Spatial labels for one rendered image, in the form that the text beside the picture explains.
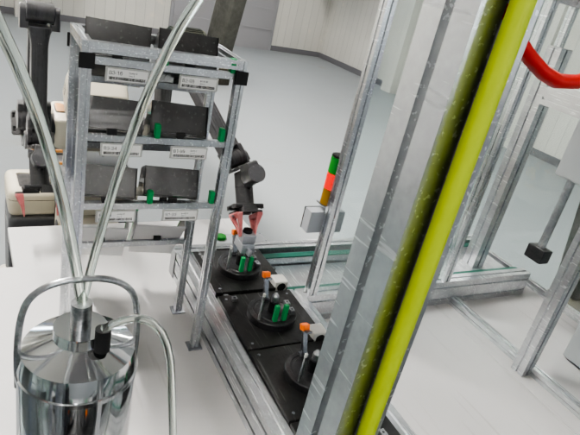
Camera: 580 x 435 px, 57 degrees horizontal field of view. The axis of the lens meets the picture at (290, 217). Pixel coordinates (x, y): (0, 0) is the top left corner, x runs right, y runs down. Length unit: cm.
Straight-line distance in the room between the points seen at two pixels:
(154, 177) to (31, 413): 76
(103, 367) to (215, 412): 77
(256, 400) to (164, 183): 56
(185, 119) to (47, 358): 76
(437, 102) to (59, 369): 50
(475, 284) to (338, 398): 181
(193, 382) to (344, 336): 109
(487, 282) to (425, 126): 194
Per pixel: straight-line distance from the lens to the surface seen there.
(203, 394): 145
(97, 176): 131
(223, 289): 164
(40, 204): 253
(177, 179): 135
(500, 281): 231
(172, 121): 129
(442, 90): 33
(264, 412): 130
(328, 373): 43
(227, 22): 865
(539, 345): 188
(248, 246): 168
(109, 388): 68
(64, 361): 67
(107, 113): 126
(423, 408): 162
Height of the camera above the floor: 186
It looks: 24 degrees down
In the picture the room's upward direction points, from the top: 13 degrees clockwise
